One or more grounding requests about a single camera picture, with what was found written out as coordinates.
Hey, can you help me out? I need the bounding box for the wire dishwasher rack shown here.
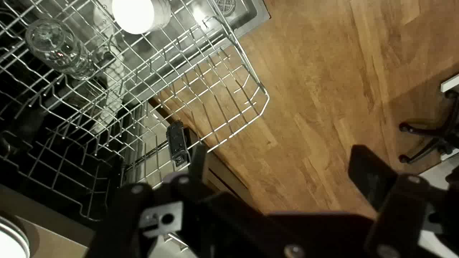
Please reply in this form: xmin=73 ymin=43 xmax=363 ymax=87
xmin=0 ymin=0 xmax=273 ymax=228

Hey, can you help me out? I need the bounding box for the black office chair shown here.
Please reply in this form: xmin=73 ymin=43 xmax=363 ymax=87
xmin=397 ymin=85 xmax=459 ymax=165

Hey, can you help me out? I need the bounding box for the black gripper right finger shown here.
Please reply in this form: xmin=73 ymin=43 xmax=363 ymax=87
xmin=347 ymin=142 xmax=459 ymax=258

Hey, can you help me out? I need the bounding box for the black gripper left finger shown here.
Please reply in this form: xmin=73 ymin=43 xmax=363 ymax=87
xmin=88 ymin=142 xmax=212 ymax=258

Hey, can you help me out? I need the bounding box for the clear wine glass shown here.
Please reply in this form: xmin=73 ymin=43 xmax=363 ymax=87
xmin=25 ymin=17 xmax=99 ymax=82

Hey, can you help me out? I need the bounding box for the white mug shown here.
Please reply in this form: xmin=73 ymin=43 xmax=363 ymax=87
xmin=111 ymin=0 xmax=172 ymax=36

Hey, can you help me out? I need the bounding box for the black rack fitting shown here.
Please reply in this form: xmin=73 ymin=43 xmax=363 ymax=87
xmin=165 ymin=122 xmax=192 ymax=169

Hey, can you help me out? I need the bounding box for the white desk wooden top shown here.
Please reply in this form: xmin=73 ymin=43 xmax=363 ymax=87
xmin=438 ymin=72 xmax=459 ymax=96

